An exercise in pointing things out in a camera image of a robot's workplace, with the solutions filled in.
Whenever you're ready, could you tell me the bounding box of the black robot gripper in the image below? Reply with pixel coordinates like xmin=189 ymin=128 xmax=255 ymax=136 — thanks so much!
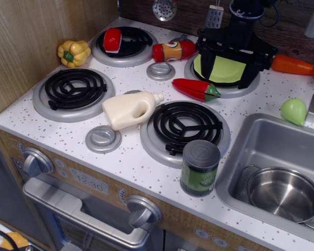
xmin=196 ymin=16 xmax=278 ymax=89

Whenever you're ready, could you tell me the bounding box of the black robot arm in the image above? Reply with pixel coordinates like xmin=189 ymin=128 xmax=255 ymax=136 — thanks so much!
xmin=194 ymin=1 xmax=278 ymax=89

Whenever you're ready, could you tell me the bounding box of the green toy plate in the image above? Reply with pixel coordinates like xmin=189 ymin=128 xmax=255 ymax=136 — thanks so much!
xmin=193 ymin=54 xmax=246 ymax=84

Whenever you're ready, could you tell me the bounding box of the back right stove burner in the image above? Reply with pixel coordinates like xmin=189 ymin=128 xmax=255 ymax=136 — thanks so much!
xmin=184 ymin=55 xmax=261 ymax=99

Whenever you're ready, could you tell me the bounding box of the stove burner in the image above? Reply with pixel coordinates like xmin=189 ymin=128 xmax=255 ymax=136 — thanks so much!
xmin=184 ymin=55 xmax=261 ymax=99
xmin=140 ymin=101 xmax=231 ymax=169
xmin=33 ymin=69 xmax=115 ymax=123
xmin=91 ymin=27 xmax=157 ymax=67

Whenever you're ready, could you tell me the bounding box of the red toy chili pepper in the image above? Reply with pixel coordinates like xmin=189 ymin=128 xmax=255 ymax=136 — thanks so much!
xmin=172 ymin=78 xmax=221 ymax=102

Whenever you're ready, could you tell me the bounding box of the orange toy carrot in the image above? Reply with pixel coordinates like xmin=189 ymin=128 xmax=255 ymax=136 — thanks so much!
xmin=272 ymin=54 xmax=314 ymax=76

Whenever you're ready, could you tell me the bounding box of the hanging grey slotted spatula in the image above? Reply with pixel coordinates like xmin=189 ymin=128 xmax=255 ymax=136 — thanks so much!
xmin=204 ymin=1 xmax=224 ymax=29

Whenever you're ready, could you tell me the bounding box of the red toy ketchup bottle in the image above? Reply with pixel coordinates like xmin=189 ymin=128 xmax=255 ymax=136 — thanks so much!
xmin=152 ymin=41 xmax=197 ymax=62

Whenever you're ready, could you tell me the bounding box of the silver top knob back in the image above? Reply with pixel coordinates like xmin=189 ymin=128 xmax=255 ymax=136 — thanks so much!
xmin=146 ymin=62 xmax=175 ymax=81

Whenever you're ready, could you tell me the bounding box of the green toy pear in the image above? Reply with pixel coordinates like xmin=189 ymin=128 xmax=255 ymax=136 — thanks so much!
xmin=281 ymin=98 xmax=307 ymax=126

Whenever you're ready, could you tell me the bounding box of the hanging silver strainer spoon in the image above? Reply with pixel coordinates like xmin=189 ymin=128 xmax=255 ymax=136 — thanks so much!
xmin=152 ymin=0 xmax=177 ymax=21

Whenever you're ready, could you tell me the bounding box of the back left stove burner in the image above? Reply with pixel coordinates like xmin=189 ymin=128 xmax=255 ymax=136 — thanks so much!
xmin=91 ymin=27 xmax=157 ymax=67

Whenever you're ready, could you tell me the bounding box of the green labelled toy can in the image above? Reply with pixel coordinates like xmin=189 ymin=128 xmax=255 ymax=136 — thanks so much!
xmin=180 ymin=140 xmax=220 ymax=197

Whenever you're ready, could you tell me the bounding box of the front right stove burner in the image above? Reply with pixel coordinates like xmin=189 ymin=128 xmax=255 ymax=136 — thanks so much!
xmin=140 ymin=101 xmax=231 ymax=169

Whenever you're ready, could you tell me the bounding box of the silver top knob middle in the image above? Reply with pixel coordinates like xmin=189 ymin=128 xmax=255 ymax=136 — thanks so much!
xmin=124 ymin=90 xmax=141 ymax=94

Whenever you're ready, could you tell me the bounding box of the silver sink basin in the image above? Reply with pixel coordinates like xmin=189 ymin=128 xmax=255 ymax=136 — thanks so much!
xmin=217 ymin=113 xmax=314 ymax=243

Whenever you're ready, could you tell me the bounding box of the cream toy detergent bottle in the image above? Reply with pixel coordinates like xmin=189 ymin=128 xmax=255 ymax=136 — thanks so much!
xmin=102 ymin=92 xmax=164 ymax=131

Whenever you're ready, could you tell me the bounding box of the stainless steel pot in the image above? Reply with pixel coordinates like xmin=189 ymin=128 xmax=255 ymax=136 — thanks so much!
xmin=241 ymin=165 xmax=314 ymax=230

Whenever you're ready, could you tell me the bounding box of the silver top knob front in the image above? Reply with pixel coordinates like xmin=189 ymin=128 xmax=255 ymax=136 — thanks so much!
xmin=85 ymin=125 xmax=122 ymax=154

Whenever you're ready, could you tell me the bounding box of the yellow toy bell pepper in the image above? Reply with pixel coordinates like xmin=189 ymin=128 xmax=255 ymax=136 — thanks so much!
xmin=57 ymin=40 xmax=91 ymax=68

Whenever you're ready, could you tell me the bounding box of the front left stove burner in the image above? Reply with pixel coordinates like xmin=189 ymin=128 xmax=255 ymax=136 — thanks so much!
xmin=33 ymin=69 xmax=115 ymax=123

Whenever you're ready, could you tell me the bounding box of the silver oven knob right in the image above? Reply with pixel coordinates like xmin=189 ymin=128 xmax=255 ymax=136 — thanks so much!
xmin=127 ymin=195 xmax=163 ymax=229

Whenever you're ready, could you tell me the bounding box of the silver oven knob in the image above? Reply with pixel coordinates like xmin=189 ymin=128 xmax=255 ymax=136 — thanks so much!
xmin=23 ymin=147 xmax=54 ymax=178
xmin=127 ymin=195 xmax=163 ymax=229

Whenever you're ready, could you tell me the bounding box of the silver oven knob left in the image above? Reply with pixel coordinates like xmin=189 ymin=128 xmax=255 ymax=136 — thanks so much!
xmin=23 ymin=147 xmax=54 ymax=178

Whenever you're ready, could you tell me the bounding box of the yellow object bottom left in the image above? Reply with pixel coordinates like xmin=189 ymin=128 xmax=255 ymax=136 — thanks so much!
xmin=0 ymin=232 xmax=29 ymax=250

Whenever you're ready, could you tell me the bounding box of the silver oven door handle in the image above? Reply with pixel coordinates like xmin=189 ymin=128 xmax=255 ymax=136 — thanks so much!
xmin=23 ymin=178 xmax=150 ymax=250

